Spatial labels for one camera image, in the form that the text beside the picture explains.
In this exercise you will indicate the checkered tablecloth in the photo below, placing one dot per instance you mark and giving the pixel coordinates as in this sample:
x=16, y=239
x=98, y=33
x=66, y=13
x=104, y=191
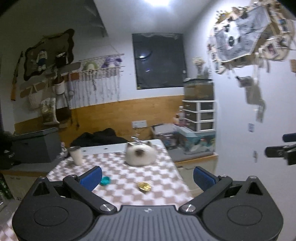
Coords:
x=161, y=180

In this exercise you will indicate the white plush cat toy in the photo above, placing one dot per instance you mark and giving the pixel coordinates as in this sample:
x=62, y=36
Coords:
x=140, y=154

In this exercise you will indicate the toy rifle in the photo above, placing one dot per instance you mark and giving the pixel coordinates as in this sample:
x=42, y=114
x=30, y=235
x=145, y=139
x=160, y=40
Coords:
x=16, y=76

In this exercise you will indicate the white black tote bag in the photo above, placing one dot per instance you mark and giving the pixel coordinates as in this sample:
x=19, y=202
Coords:
x=59, y=85

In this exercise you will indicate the dark wall rug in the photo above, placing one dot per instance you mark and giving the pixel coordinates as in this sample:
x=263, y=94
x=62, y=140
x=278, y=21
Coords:
x=39, y=58

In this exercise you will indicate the pink drink bottle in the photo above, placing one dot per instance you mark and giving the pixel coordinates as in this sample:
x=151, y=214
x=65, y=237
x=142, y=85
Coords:
x=181, y=117

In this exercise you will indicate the purple plush toy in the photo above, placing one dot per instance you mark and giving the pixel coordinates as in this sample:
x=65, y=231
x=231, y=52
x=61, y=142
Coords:
x=111, y=62

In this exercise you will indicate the grey leaf print poster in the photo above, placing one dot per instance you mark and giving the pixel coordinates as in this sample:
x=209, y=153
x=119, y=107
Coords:
x=97, y=16

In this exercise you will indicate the small wall tag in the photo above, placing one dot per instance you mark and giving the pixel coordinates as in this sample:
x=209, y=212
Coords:
x=255, y=157
x=251, y=128

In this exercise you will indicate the small metal ornament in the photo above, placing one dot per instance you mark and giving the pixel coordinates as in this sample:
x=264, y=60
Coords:
x=136, y=139

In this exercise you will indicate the white wall socket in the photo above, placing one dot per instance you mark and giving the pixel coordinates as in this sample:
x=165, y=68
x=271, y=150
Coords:
x=139, y=124

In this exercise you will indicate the white cup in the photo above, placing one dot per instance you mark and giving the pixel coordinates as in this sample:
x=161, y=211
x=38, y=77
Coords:
x=76, y=156

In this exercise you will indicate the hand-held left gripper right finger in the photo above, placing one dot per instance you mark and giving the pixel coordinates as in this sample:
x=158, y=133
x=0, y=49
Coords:
x=204, y=178

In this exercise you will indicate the dark tote bag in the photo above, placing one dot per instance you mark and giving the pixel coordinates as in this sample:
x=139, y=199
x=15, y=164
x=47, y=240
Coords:
x=64, y=111

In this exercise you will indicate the photo collage wall hanging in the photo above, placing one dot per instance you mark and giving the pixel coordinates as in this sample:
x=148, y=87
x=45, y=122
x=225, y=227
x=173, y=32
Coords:
x=245, y=34

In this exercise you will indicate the white net tote bag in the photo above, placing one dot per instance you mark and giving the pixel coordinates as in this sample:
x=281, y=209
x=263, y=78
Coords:
x=35, y=98

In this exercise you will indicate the grey counter mat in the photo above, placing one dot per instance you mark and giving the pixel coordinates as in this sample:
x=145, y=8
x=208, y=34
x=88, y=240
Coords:
x=182, y=157

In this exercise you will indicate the clear storage box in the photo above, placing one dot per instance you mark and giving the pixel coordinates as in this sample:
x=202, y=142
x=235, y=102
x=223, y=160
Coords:
x=164, y=136

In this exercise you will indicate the green white plush toy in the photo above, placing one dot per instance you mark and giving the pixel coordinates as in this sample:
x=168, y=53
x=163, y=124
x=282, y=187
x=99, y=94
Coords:
x=90, y=66

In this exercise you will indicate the glass fish tank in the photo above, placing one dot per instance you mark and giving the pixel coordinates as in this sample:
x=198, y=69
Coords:
x=198, y=90

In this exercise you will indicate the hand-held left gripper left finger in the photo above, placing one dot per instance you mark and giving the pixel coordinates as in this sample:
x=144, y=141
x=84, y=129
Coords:
x=91, y=177

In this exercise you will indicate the vase with dried flowers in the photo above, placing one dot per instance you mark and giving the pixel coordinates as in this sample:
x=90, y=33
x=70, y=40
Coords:
x=200, y=66

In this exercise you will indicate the dark window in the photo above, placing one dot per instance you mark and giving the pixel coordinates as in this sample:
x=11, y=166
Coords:
x=159, y=62

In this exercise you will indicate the cream floor cabinet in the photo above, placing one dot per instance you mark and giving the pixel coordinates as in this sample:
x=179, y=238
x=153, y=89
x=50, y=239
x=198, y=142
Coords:
x=203, y=164

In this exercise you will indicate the small black bag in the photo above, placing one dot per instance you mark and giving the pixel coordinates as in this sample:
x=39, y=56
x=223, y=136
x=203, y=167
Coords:
x=62, y=59

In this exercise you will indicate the grey storage box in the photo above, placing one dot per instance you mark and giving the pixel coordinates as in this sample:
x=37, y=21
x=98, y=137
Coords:
x=34, y=146

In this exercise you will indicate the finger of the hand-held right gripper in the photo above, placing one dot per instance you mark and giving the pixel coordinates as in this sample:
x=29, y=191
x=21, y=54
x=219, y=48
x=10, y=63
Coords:
x=290, y=137
x=279, y=151

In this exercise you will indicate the gold foil wrapper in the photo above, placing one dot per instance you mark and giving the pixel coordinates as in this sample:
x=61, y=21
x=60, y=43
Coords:
x=144, y=187

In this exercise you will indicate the patterned tote bag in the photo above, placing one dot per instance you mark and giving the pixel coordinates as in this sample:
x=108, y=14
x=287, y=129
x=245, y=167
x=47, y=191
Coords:
x=49, y=112

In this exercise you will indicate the white macrame wall hanging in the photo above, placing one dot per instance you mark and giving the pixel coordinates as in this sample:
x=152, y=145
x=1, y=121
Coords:
x=101, y=78

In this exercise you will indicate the teal bottle cap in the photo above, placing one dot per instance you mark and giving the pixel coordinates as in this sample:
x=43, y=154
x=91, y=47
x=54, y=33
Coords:
x=105, y=181

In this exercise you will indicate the white drawer unit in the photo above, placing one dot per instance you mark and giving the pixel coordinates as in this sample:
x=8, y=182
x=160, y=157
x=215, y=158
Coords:
x=200, y=115

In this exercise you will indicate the teal storage box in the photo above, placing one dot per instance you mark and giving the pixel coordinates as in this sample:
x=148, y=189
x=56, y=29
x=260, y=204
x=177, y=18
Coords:
x=198, y=141

